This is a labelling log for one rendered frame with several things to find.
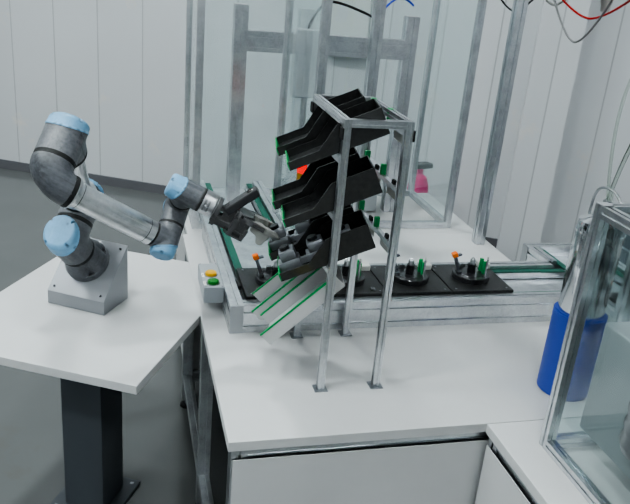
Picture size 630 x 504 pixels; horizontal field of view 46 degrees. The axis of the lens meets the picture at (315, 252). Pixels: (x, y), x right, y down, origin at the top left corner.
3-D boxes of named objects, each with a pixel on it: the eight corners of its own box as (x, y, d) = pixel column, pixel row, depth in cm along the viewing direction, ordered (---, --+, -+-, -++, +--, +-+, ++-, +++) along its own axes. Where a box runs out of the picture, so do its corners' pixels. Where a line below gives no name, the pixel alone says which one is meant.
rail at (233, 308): (229, 333, 246) (230, 304, 242) (201, 236, 325) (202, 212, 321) (245, 333, 247) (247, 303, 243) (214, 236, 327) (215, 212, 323)
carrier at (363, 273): (320, 300, 255) (323, 266, 250) (304, 271, 276) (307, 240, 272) (387, 298, 261) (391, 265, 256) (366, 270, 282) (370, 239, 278)
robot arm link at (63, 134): (58, 226, 249) (27, 146, 199) (73, 188, 255) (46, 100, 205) (93, 236, 250) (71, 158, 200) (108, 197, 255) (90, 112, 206)
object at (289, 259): (281, 274, 212) (272, 252, 209) (281, 268, 216) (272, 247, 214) (309, 264, 211) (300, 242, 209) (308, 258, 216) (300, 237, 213)
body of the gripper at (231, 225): (243, 234, 231) (208, 216, 228) (256, 211, 228) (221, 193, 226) (243, 243, 224) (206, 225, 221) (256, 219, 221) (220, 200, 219)
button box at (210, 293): (203, 303, 256) (204, 287, 254) (197, 278, 275) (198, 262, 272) (223, 302, 258) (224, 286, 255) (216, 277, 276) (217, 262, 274)
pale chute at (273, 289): (261, 321, 228) (251, 311, 227) (261, 302, 241) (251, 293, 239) (331, 265, 223) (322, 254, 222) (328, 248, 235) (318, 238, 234)
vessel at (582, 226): (573, 321, 214) (603, 195, 200) (547, 300, 226) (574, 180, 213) (615, 320, 217) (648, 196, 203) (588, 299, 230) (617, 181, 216)
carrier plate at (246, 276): (246, 302, 248) (246, 296, 248) (236, 272, 270) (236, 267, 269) (316, 300, 254) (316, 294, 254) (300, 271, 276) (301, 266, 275)
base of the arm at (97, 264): (59, 275, 255) (46, 263, 246) (80, 237, 261) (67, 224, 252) (97, 287, 251) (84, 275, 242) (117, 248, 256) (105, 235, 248)
